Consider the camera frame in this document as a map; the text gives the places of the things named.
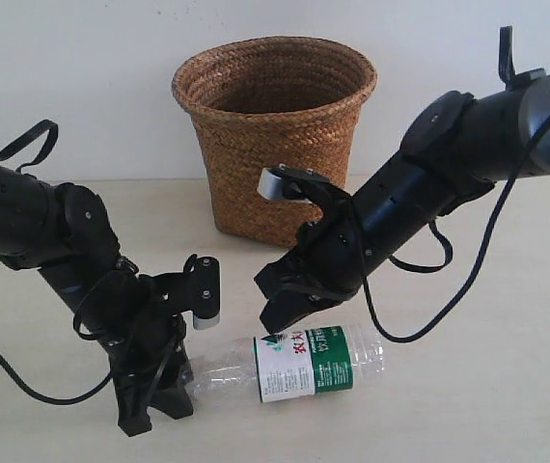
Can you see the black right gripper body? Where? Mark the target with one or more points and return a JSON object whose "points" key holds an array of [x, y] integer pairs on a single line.
{"points": [[337, 257]]}

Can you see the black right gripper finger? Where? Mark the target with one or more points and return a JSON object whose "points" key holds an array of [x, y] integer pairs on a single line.
{"points": [[280, 275], [291, 303]]}

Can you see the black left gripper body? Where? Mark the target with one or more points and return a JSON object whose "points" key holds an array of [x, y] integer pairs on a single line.
{"points": [[125, 315]]}

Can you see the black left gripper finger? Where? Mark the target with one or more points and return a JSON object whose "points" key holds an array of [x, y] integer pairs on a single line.
{"points": [[131, 389], [170, 396]]}

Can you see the clear plastic bottle green label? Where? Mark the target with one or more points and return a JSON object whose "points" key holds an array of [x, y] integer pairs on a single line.
{"points": [[290, 365]]}

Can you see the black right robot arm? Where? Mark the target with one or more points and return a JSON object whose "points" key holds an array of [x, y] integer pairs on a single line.
{"points": [[455, 152]]}

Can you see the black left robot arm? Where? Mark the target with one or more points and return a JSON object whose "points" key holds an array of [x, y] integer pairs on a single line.
{"points": [[64, 233]]}

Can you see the brown woven straw basket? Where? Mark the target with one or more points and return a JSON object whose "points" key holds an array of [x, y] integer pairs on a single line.
{"points": [[265, 102]]}

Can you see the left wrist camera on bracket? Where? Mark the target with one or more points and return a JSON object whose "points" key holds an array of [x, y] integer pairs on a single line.
{"points": [[196, 289]]}

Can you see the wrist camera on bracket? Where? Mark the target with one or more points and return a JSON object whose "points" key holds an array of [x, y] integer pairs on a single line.
{"points": [[196, 289], [283, 183]]}

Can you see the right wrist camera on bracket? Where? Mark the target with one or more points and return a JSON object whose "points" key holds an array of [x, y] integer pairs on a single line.
{"points": [[283, 183]]}

